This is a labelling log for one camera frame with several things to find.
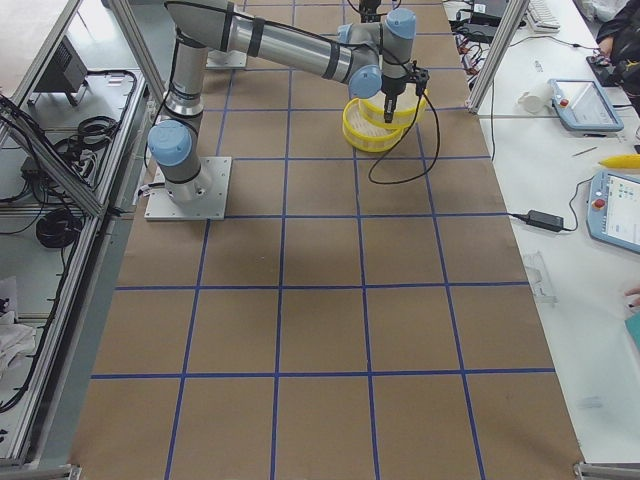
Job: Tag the aluminium frame rail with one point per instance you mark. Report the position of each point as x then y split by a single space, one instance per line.
513 15

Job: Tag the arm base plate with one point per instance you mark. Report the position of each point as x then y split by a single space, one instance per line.
232 60
202 198

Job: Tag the black power brick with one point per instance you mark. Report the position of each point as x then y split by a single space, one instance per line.
542 220

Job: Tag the far teach pendant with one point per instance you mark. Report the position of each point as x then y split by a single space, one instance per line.
583 106

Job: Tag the yellow bamboo steamer bottom tier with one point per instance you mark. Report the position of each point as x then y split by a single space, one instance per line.
364 126

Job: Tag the black box on shelf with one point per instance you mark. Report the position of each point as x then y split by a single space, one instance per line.
66 73

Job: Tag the near teach pendant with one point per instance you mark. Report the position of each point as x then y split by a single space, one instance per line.
613 209

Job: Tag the teach pendant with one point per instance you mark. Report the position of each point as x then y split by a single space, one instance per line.
613 209
583 106

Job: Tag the yellow bamboo steamer tier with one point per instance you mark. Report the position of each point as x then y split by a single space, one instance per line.
408 107
364 126

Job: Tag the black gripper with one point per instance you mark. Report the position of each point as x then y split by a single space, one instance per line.
390 88

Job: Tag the yellow bamboo steamer top tier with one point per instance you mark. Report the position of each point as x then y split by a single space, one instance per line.
408 107

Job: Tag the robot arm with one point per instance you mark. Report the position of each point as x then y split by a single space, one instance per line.
369 58

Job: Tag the white cup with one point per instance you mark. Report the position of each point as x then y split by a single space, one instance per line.
537 98

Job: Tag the clear plastic tray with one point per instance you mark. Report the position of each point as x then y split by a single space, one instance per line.
538 278

